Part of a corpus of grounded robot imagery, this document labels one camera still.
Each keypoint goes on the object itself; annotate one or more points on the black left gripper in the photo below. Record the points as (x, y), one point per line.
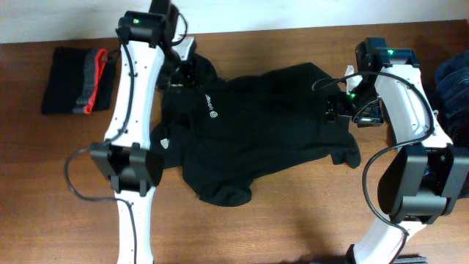
(188, 81)

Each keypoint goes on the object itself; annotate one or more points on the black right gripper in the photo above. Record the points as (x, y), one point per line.
(375, 117)

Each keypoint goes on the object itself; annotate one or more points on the black t-shirt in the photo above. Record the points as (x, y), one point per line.
(226, 134)

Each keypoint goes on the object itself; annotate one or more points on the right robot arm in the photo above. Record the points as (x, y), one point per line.
(425, 179)

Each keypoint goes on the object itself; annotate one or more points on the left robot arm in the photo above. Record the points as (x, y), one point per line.
(154, 56)

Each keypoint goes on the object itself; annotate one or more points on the blue denim garment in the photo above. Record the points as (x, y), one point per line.
(451, 79)

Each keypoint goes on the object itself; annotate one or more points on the folded black garment red band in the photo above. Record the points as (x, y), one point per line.
(80, 81)

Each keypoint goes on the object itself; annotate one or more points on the black clothes pile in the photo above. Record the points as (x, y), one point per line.
(456, 127)

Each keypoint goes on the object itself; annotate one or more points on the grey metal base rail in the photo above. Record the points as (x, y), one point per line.
(411, 260)

